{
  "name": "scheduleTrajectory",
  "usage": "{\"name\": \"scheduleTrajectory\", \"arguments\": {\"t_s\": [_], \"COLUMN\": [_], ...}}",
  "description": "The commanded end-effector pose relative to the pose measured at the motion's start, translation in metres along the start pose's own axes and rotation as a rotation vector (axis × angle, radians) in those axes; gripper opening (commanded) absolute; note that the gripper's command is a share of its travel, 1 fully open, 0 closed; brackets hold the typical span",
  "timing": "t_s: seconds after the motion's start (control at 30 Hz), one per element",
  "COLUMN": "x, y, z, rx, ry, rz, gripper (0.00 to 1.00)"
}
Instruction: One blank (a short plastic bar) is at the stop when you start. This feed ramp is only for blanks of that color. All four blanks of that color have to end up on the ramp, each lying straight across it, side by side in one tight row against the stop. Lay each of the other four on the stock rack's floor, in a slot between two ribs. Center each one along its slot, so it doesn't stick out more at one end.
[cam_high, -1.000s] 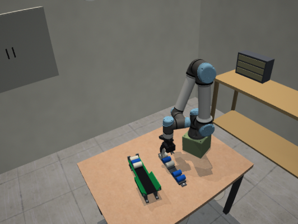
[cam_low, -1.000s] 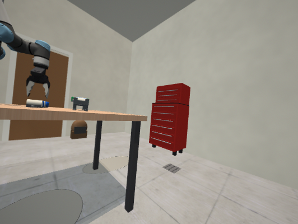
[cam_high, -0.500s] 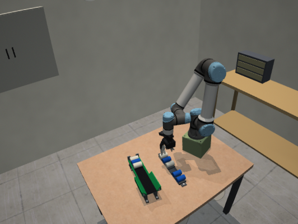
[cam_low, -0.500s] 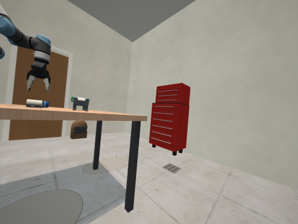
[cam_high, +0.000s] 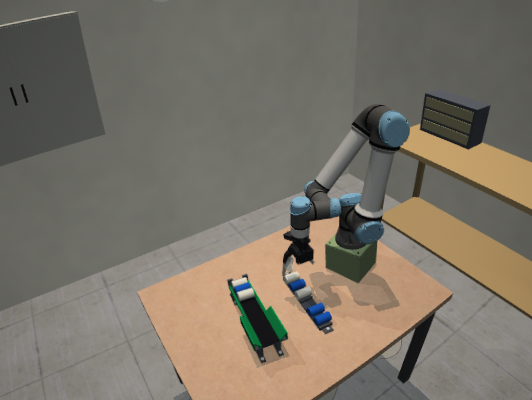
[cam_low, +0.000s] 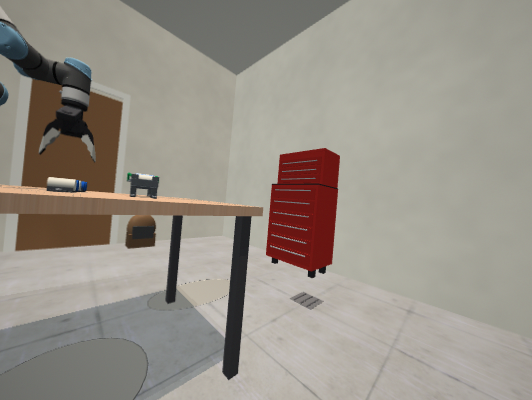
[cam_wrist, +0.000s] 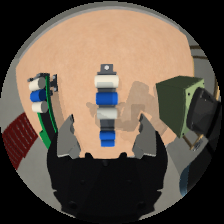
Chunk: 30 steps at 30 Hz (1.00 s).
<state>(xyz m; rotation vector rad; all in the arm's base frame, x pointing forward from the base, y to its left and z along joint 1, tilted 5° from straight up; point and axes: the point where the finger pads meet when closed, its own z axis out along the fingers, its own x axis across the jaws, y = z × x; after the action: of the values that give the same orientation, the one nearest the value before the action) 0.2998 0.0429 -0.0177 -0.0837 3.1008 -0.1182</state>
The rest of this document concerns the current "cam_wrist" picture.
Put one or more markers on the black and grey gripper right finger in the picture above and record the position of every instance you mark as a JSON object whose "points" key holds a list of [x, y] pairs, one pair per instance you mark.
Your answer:
{"points": [[149, 147]]}

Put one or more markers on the blue plastic bar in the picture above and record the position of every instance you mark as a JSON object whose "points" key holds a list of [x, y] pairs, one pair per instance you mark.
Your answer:
{"points": [[37, 96], [106, 98], [107, 143], [107, 135]]}

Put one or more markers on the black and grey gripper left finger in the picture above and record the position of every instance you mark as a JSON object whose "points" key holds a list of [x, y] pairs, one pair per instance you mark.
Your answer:
{"points": [[63, 148]]}

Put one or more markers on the white plastic bar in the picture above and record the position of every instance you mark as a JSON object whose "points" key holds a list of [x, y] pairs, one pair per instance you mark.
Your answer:
{"points": [[37, 84], [106, 113], [40, 107], [106, 81]]}

